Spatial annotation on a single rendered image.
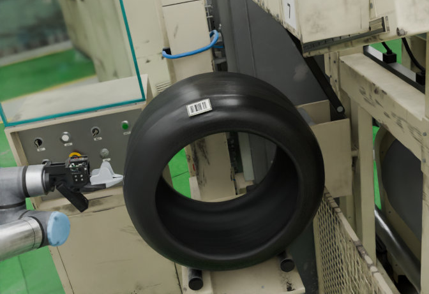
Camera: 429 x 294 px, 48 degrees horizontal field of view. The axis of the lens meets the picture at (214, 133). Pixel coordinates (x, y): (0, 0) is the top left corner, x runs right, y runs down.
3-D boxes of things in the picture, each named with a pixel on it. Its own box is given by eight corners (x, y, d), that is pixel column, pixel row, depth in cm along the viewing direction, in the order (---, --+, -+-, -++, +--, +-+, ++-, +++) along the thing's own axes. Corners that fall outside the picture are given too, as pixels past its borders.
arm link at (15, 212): (18, 251, 132) (13, 207, 130) (-12, 247, 137) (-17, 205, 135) (43, 240, 140) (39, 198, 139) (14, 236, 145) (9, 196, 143)
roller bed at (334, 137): (298, 175, 191) (291, 106, 178) (334, 168, 191) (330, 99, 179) (313, 202, 173) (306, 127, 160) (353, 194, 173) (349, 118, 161)
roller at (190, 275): (197, 219, 176) (188, 226, 177) (189, 212, 175) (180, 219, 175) (206, 285, 144) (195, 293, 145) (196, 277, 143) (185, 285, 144)
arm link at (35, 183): (30, 203, 135) (37, 185, 144) (48, 201, 135) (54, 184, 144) (23, 175, 131) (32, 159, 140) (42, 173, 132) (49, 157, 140)
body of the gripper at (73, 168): (86, 166, 133) (41, 170, 132) (90, 193, 137) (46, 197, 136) (90, 154, 140) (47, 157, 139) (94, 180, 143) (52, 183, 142)
